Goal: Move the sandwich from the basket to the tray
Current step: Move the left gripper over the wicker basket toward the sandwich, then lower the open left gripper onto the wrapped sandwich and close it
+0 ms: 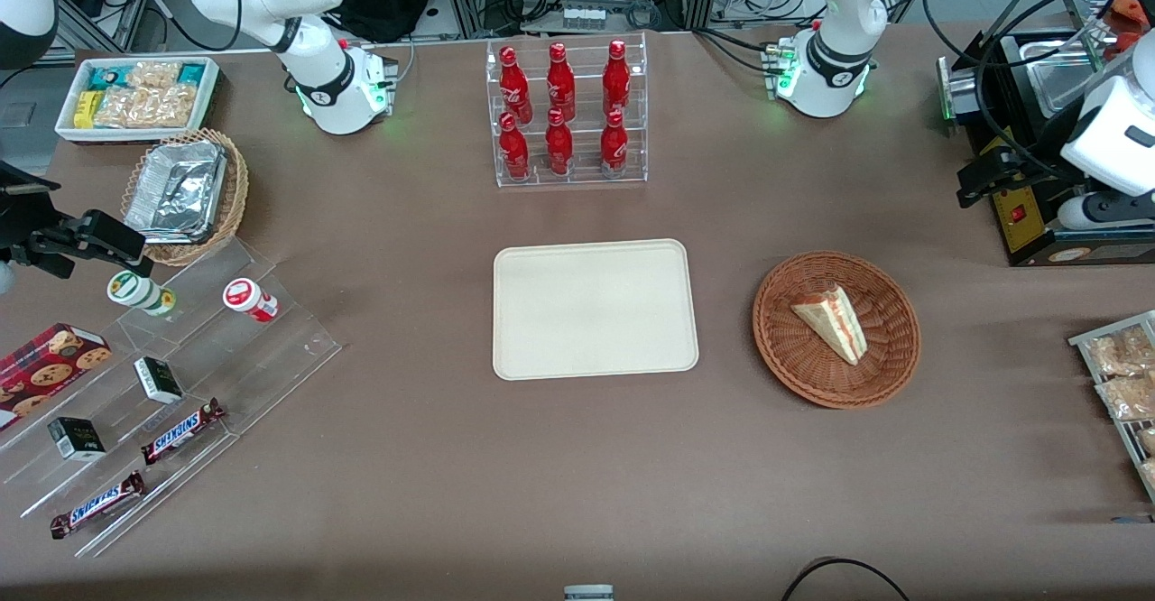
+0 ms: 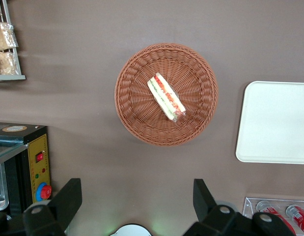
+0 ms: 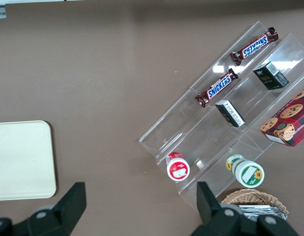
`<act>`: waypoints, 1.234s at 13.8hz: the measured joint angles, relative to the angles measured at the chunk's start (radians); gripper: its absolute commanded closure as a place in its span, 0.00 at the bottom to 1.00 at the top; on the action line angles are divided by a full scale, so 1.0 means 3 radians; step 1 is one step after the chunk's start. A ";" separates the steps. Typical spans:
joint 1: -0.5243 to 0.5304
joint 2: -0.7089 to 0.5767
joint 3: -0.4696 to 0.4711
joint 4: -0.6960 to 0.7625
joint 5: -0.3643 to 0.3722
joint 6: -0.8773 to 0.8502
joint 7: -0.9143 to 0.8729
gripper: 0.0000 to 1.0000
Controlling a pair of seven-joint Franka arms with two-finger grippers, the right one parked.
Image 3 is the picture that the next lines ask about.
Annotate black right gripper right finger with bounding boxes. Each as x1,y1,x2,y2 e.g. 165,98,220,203
191,181,243,236

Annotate Snickers chocolate bar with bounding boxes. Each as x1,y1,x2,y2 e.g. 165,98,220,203
229,27,280,66
194,68,240,109

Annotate clear acrylic stepped shelf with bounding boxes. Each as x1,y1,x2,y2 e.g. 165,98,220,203
138,21,304,215

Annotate small black carton box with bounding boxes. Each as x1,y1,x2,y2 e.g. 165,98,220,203
252,61,290,91
215,99,246,128

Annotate stacked aluminium foil containers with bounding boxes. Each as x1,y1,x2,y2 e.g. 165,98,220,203
236,205,288,223

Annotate light wicker basket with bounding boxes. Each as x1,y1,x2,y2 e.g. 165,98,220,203
220,188,289,218

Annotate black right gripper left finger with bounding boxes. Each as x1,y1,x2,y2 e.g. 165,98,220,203
28,181,87,236

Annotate red tartan cookie box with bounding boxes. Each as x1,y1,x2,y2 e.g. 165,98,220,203
260,84,304,148

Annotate green lid sunflower jar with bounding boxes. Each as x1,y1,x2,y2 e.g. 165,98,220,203
225,154,266,189

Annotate beige rectangular tray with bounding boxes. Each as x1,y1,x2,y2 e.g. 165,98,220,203
0,120,57,201

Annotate red lid white jar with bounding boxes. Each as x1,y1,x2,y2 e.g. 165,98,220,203
166,151,191,182

